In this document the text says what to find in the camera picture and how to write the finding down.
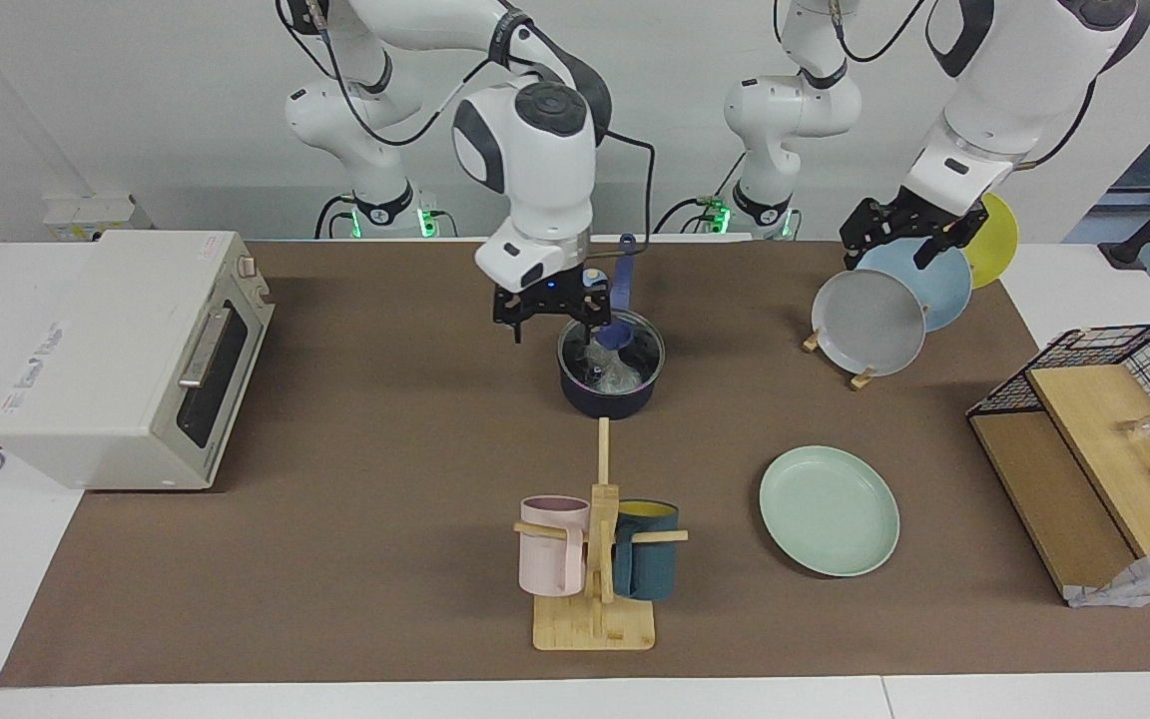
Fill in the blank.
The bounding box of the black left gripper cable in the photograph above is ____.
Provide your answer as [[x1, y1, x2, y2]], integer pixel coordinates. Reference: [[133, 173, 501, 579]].
[[1017, 78, 1103, 168]]

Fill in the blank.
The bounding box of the black wire basket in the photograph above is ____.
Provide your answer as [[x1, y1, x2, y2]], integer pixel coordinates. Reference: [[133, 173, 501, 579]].
[[967, 323, 1150, 455]]

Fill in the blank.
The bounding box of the black right base cable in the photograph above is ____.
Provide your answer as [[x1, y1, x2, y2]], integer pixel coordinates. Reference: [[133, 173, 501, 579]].
[[313, 193, 356, 241]]

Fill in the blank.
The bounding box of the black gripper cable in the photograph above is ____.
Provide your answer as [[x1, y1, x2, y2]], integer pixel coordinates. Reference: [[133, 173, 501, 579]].
[[590, 128, 658, 263], [1017, 78, 1103, 168]]

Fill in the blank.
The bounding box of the brown table mat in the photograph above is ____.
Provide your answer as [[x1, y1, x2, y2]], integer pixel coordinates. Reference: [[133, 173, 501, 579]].
[[0, 240, 1150, 688]]

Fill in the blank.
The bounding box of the yellow plate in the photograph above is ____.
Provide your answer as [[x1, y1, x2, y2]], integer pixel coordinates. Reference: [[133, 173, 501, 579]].
[[964, 192, 1019, 291]]

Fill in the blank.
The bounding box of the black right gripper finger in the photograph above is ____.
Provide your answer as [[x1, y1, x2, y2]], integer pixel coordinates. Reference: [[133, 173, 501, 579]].
[[493, 290, 536, 346], [580, 283, 612, 346]]

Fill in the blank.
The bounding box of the mint green plate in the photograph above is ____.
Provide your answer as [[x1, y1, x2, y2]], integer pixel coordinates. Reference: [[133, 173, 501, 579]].
[[760, 445, 901, 578]]

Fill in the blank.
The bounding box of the dark teal mug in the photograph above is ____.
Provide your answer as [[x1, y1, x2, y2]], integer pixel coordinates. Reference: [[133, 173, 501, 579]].
[[613, 499, 681, 601]]

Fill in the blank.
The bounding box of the glass lid with blue knob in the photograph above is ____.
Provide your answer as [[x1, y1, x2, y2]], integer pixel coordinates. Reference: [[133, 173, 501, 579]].
[[557, 310, 666, 392]]

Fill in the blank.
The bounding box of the grey plate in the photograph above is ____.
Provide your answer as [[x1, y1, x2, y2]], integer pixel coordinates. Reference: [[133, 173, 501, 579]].
[[811, 268, 927, 377]]

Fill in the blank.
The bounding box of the dark blue pot with handle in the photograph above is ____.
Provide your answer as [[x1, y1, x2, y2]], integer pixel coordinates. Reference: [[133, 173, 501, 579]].
[[557, 235, 666, 420]]

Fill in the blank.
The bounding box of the black left base cable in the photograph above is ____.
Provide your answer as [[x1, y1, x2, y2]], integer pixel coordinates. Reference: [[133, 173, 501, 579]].
[[655, 195, 736, 236]]

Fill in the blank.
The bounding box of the light blue plate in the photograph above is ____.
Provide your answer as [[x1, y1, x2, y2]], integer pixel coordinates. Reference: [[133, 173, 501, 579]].
[[860, 240, 973, 333]]

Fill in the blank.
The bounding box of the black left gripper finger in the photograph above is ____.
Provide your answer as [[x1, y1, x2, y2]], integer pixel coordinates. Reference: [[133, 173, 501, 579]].
[[918, 203, 991, 271], [840, 200, 897, 273]]

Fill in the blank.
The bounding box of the pink mug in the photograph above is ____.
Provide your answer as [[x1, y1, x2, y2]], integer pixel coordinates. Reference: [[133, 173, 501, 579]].
[[519, 495, 592, 598]]

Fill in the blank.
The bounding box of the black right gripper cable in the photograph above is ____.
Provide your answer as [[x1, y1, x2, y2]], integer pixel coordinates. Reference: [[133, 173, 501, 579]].
[[590, 128, 658, 263]]

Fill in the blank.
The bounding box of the white toaster oven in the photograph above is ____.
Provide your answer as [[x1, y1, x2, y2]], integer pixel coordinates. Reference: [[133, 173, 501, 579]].
[[0, 230, 277, 490]]

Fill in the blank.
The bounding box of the black base cable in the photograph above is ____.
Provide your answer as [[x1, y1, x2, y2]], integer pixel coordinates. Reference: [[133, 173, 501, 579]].
[[655, 195, 736, 236], [313, 193, 356, 241]]

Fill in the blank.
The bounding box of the wooden mug tree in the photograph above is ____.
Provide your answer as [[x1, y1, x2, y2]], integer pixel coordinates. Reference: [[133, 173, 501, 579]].
[[513, 417, 688, 652]]

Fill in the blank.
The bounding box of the wooden plate rack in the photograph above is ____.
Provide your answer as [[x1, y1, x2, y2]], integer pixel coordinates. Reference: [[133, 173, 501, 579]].
[[803, 330, 875, 390]]

